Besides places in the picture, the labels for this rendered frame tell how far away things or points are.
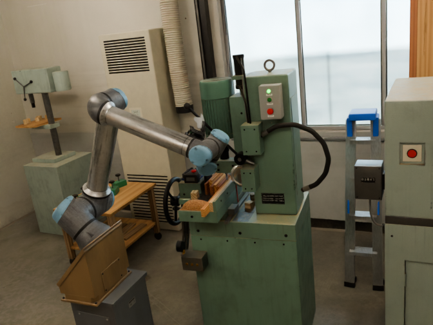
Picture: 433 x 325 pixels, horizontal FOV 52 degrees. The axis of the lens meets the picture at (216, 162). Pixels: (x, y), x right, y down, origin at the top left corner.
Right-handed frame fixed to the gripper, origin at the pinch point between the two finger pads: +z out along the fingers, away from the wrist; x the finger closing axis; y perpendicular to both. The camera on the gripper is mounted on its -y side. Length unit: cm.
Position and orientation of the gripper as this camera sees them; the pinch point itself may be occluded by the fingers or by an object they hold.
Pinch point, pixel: (194, 125)
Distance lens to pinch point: 232.1
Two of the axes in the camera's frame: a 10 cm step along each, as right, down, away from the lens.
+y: -8.2, -2.7, -5.1
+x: -5.2, 7.2, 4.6
